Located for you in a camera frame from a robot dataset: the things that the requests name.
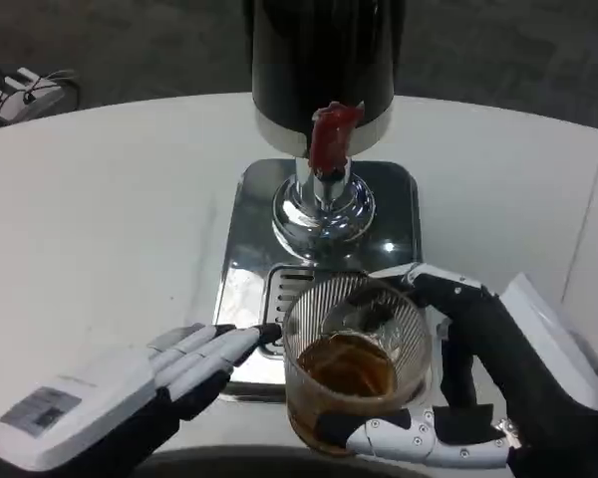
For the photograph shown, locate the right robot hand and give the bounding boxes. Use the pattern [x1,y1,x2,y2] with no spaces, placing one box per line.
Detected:
[318,263,598,478]

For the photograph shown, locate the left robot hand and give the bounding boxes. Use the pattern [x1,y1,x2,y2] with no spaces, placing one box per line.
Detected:
[0,322,283,474]

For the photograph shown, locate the clear ribbed glass cup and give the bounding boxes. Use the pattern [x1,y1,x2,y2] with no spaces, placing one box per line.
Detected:
[281,271,433,457]

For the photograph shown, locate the slotted steel drip grid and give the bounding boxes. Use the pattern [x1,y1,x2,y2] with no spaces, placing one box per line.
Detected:
[264,264,325,359]

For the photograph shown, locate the steel drip tray base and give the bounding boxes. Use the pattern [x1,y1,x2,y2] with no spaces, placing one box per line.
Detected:
[212,158,433,402]

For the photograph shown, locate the white grey power strip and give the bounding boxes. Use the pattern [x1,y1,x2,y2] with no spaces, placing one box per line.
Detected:
[0,59,81,133]

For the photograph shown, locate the black drink dispenser chrome stand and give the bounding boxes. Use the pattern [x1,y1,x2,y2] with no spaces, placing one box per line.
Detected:
[242,0,404,261]

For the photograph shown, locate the red tap handle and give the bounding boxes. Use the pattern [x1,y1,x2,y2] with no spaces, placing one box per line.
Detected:
[308,102,366,176]

